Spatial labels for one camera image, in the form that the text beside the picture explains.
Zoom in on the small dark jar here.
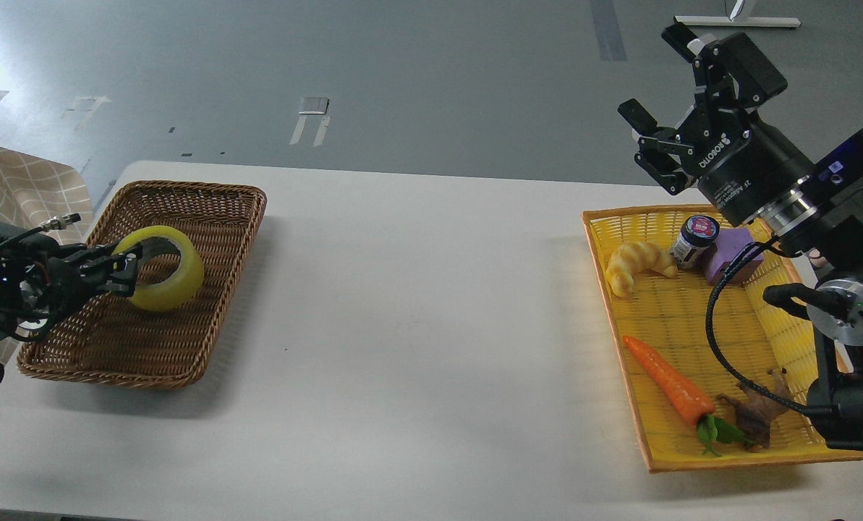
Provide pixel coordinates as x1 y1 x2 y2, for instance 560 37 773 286
669 214 721 271

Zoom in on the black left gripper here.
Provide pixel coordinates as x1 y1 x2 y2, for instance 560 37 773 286
46 242 143 309

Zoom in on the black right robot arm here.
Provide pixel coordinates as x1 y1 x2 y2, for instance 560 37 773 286
618 22 863 452

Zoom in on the beige checkered cloth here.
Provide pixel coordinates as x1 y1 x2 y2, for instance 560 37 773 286
0 148 93 373

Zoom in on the white stand base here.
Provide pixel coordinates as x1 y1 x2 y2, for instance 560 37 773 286
673 1 802 30

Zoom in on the brown wicker basket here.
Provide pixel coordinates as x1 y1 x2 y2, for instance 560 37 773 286
17 181 267 389

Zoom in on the yellow woven tray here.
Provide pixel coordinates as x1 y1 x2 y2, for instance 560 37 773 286
581 204 863 473

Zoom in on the purple foam block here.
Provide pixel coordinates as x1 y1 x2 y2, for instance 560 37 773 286
698 227 753 287

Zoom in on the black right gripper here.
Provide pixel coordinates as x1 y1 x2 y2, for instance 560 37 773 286
617 22 815 225

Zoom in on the toy croissant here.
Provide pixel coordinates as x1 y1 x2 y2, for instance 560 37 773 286
604 242 679 299

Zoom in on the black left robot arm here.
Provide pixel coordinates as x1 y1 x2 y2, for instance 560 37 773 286
0 213 148 383

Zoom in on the yellow tape roll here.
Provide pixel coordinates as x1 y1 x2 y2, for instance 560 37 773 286
113 225 204 313

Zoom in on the orange toy carrot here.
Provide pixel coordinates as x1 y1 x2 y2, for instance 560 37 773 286
622 334 716 428

